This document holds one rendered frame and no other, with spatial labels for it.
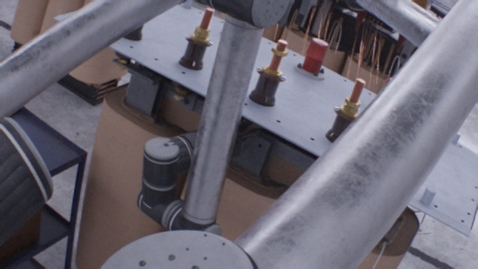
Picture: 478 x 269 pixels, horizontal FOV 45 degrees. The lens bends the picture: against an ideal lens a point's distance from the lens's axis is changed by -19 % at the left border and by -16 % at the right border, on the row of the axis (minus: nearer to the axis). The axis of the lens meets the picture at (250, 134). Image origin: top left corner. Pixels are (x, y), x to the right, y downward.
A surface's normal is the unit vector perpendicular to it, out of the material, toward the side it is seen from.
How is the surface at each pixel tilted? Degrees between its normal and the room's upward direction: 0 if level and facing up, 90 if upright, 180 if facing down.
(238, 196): 90
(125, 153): 90
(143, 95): 90
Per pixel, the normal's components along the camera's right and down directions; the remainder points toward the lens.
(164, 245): -0.28, -0.84
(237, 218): -0.43, 0.26
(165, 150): 0.15, -0.83
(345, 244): 0.55, -0.09
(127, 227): -0.22, 0.36
